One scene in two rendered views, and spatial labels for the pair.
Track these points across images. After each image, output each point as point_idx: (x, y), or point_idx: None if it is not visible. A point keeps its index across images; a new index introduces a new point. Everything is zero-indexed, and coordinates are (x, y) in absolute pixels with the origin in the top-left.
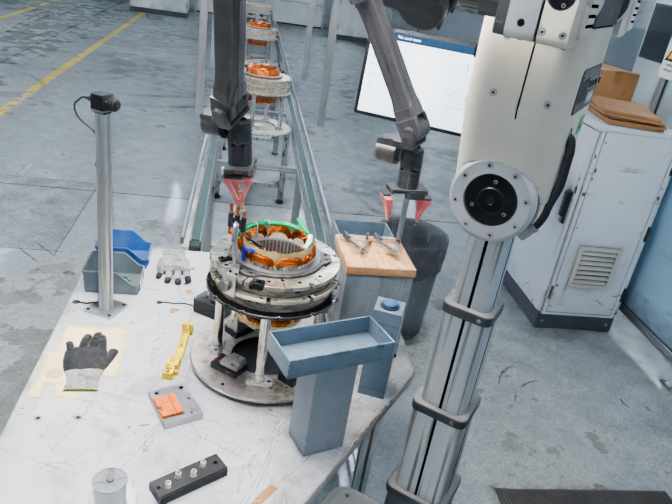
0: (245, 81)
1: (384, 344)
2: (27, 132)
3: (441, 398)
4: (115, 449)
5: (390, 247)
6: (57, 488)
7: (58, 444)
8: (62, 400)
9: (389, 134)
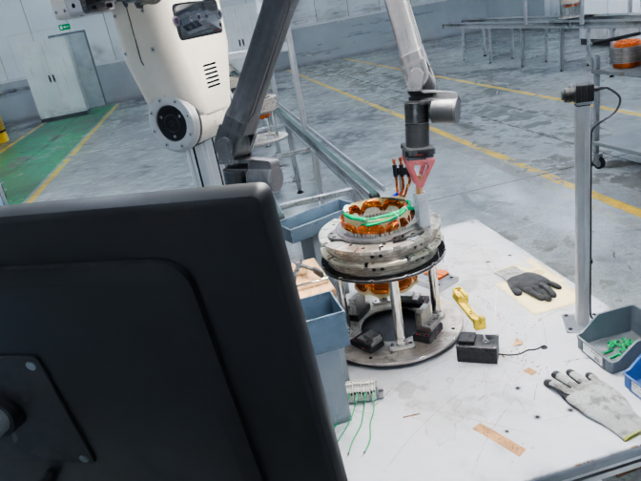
0: (400, 55)
1: (280, 219)
2: None
3: None
4: (448, 258)
5: None
6: (459, 241)
7: (481, 251)
8: (508, 264)
9: (262, 159)
